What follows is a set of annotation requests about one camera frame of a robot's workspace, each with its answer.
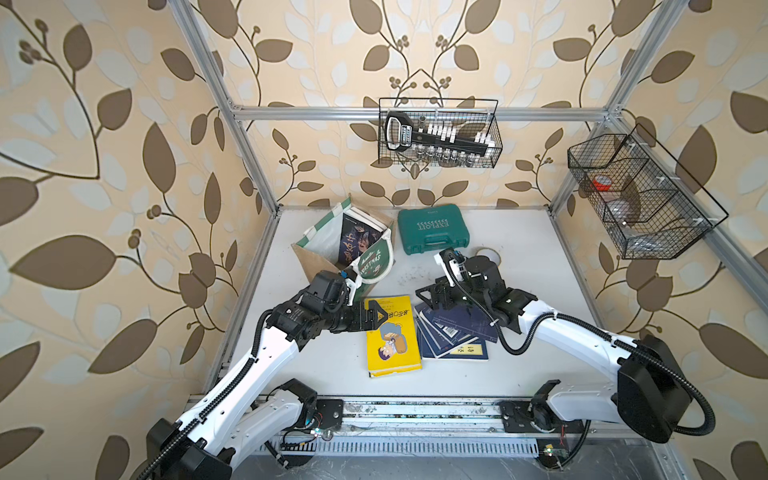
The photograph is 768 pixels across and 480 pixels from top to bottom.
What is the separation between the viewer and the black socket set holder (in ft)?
2.76

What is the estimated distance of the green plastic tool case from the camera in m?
1.07

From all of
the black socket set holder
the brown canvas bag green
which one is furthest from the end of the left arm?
the black socket set holder
